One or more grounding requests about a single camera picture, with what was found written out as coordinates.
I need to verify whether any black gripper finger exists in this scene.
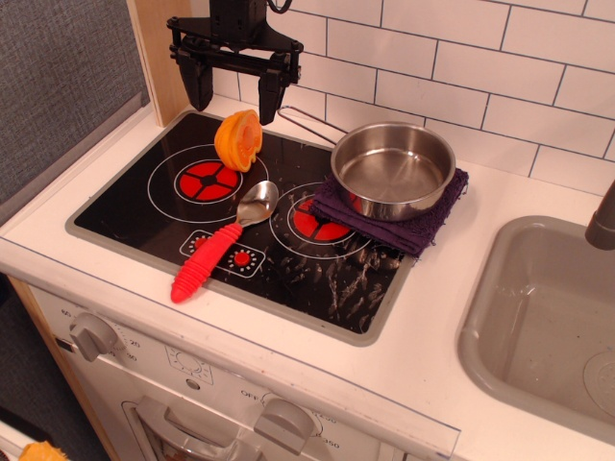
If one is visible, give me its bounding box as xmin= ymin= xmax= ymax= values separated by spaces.
xmin=258 ymin=70 xmax=289 ymax=126
xmin=176 ymin=53 xmax=213 ymax=111

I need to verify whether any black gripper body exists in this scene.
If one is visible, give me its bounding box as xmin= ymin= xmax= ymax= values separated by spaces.
xmin=167 ymin=1 xmax=304 ymax=84

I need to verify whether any red handled metal spoon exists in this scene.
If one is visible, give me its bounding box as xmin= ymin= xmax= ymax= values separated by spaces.
xmin=170 ymin=181 xmax=280 ymax=303

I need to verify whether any black toy stove top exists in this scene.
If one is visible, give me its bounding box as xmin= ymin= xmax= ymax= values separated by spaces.
xmin=66 ymin=114 xmax=413 ymax=345

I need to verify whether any orange plastic toy fruit half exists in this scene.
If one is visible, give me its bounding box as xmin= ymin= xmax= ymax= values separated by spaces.
xmin=214 ymin=109 xmax=263 ymax=173

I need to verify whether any wooden side panel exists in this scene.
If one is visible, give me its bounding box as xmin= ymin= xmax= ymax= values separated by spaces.
xmin=126 ymin=0 xmax=192 ymax=127

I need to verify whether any stainless steel pot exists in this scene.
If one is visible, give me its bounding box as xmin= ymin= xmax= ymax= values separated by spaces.
xmin=278 ymin=105 xmax=456 ymax=222

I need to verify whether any purple folded cloth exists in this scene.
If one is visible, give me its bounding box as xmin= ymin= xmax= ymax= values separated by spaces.
xmin=311 ymin=168 xmax=469 ymax=258

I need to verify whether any grey left timer knob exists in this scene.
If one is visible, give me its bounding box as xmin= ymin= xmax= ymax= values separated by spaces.
xmin=69 ymin=313 xmax=118 ymax=362

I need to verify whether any white toy oven front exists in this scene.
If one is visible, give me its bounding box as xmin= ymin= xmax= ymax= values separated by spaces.
xmin=31 ymin=288 xmax=430 ymax=460

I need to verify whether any grey right oven knob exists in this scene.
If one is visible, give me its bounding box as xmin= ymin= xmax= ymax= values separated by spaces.
xmin=254 ymin=399 xmax=315 ymax=455

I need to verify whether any grey faucet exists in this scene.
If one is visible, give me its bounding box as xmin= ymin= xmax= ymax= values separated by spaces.
xmin=585 ymin=182 xmax=615 ymax=251

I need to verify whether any grey sink basin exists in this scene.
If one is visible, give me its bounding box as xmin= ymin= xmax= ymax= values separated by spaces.
xmin=458 ymin=216 xmax=614 ymax=444

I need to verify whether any orange object bottom left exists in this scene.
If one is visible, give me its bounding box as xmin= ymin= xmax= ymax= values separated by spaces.
xmin=18 ymin=441 xmax=68 ymax=461

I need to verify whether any grey oven door handle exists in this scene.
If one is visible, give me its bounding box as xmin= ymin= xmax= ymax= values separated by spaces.
xmin=135 ymin=397 xmax=260 ymax=460

